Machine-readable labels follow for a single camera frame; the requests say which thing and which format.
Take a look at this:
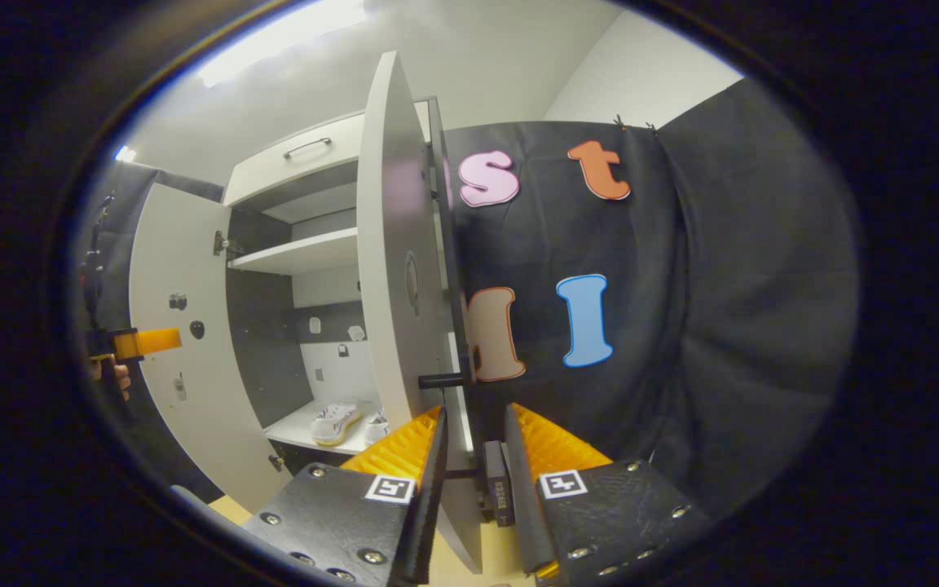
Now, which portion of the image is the white shoe cabinet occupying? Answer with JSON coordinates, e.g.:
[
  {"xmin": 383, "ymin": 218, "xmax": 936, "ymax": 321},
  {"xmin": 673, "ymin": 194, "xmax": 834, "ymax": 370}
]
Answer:
[{"xmin": 223, "ymin": 96, "xmax": 474, "ymax": 478}]

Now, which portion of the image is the white cabinet shelf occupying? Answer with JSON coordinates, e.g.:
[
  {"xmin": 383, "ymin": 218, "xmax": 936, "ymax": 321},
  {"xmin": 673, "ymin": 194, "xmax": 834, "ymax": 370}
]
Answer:
[{"xmin": 227, "ymin": 227, "xmax": 359, "ymax": 276}]

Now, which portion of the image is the black door handle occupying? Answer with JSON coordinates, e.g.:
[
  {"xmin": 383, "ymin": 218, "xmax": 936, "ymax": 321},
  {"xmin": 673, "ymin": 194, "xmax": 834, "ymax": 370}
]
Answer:
[{"xmin": 419, "ymin": 371, "xmax": 517, "ymax": 528}]

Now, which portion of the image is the white cabinet door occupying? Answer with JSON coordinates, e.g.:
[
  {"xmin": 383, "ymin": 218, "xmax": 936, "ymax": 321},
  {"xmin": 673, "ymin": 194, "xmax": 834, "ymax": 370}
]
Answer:
[
  {"xmin": 355, "ymin": 51, "xmax": 487, "ymax": 576},
  {"xmin": 129, "ymin": 183, "xmax": 295, "ymax": 514}
]

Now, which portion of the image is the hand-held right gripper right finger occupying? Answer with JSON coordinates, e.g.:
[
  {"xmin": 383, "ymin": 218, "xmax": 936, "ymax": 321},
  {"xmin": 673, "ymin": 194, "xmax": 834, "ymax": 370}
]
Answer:
[{"xmin": 504, "ymin": 403, "xmax": 711, "ymax": 587}]

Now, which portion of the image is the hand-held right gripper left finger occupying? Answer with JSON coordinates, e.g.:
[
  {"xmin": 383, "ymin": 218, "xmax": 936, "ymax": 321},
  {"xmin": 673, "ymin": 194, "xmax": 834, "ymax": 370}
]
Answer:
[{"xmin": 240, "ymin": 406, "xmax": 448, "ymax": 587}]

